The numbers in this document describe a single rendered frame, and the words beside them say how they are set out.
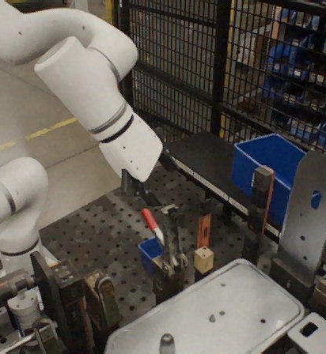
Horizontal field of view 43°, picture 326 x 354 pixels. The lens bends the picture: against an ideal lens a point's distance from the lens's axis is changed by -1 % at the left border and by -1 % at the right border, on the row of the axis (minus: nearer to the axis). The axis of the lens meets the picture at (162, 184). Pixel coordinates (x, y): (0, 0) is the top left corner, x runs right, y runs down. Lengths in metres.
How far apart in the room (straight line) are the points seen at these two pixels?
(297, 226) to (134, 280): 0.64
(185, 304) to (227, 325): 0.11
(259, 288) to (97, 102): 0.61
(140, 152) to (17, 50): 0.27
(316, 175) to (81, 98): 0.53
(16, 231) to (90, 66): 0.62
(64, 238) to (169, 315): 0.76
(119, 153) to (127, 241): 0.90
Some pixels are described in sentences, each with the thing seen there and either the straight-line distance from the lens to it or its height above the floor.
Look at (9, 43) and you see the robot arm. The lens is 0.75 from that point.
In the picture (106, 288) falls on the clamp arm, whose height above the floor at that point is 1.09.
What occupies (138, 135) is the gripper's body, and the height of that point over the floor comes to 1.43.
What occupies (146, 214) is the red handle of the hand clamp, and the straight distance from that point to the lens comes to 1.00.
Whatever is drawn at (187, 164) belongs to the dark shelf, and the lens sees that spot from 1.39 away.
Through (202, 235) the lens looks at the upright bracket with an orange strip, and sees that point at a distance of 1.02.
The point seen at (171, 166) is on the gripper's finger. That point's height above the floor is 1.34.
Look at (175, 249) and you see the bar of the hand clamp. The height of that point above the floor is 1.10.
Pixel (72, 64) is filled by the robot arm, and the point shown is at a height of 1.57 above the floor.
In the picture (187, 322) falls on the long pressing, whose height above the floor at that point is 1.00.
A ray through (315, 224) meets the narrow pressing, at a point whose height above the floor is 1.17.
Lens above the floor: 1.79
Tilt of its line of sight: 36 degrees down
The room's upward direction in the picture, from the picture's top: straight up
